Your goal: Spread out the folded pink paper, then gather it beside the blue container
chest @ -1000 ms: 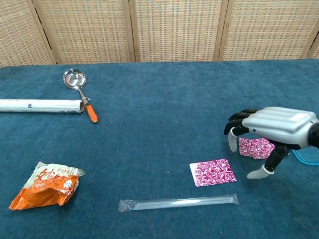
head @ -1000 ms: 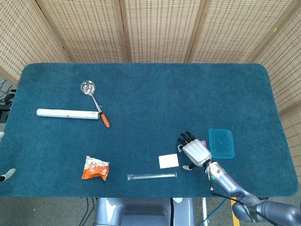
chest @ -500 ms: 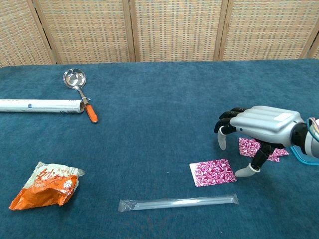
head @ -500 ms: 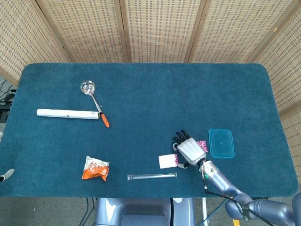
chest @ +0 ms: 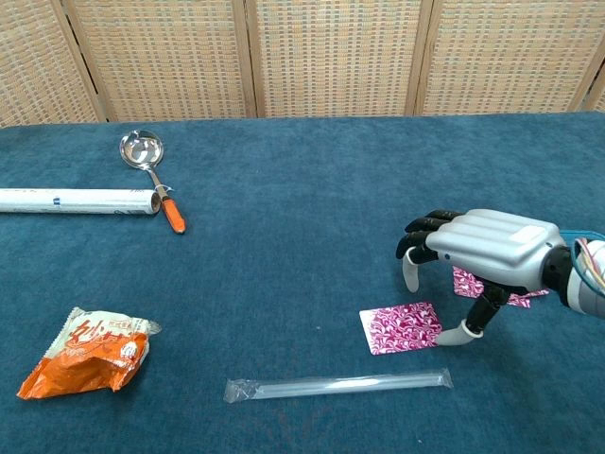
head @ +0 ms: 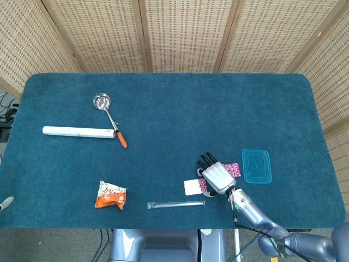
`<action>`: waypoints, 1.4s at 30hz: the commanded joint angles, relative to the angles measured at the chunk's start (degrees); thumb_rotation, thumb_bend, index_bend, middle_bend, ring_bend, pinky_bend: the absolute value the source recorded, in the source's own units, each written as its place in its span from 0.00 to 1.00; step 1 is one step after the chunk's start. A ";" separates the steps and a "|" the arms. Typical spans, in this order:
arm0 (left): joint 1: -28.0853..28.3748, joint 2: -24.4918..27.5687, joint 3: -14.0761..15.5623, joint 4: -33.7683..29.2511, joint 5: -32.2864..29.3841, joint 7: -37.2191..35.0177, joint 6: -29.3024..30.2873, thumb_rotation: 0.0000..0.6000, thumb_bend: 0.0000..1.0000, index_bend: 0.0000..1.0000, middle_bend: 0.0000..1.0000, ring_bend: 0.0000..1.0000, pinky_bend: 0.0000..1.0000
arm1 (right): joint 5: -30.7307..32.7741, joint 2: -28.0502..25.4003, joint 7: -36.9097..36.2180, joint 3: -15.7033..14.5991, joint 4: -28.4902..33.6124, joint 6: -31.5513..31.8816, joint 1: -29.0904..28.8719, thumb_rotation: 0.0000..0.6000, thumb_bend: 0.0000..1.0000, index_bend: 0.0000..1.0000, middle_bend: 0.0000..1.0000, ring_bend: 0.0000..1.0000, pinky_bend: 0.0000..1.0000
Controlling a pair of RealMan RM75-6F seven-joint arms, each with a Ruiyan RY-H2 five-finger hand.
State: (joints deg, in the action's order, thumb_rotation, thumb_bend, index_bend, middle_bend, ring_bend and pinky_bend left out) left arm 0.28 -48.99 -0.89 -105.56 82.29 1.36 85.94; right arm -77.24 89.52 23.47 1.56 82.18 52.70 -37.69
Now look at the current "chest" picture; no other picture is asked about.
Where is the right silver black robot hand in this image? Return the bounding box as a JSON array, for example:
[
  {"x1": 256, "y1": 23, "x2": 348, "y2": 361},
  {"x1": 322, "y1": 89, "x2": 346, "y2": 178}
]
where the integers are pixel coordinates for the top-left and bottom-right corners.
[{"x1": 395, "y1": 208, "x2": 568, "y2": 346}]

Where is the translucent blue plastic lid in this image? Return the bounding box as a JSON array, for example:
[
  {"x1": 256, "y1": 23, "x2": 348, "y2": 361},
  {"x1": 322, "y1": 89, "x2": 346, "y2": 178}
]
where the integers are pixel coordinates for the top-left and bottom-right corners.
[{"x1": 560, "y1": 229, "x2": 605, "y2": 242}]

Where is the woven rattan screen panel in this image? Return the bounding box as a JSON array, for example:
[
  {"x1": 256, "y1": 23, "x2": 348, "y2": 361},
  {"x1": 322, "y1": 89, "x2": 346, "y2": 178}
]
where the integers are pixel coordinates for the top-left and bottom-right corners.
[
  {"x1": 413, "y1": 0, "x2": 605, "y2": 117},
  {"x1": 0, "y1": 0, "x2": 108, "y2": 129},
  {"x1": 243, "y1": 0, "x2": 434, "y2": 119},
  {"x1": 60, "y1": 0, "x2": 259, "y2": 123}
]

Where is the blue plush table cover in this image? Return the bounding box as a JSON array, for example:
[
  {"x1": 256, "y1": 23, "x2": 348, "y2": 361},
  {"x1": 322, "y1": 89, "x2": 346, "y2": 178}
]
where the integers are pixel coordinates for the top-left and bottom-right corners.
[{"x1": 0, "y1": 111, "x2": 605, "y2": 454}]

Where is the clear wrapped straw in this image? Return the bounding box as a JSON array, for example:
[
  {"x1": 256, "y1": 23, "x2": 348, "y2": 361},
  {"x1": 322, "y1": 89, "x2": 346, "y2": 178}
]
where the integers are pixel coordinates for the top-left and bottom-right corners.
[{"x1": 223, "y1": 366, "x2": 455, "y2": 404}]

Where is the white film roll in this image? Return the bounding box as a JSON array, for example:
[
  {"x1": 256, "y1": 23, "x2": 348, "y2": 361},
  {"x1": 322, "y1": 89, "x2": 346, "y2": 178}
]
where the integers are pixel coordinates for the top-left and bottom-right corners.
[{"x1": 0, "y1": 187, "x2": 162, "y2": 218}]

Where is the orange white snack bag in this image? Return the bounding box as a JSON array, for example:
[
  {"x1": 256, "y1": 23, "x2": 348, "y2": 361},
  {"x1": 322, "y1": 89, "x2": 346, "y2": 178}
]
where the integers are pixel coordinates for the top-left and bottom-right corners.
[{"x1": 16, "y1": 306, "x2": 163, "y2": 401}]

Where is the steel ladle orange handle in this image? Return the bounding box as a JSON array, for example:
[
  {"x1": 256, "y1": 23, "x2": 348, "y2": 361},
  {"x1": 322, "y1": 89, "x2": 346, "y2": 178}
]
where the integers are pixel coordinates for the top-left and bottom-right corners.
[{"x1": 118, "y1": 129, "x2": 188, "y2": 236}]

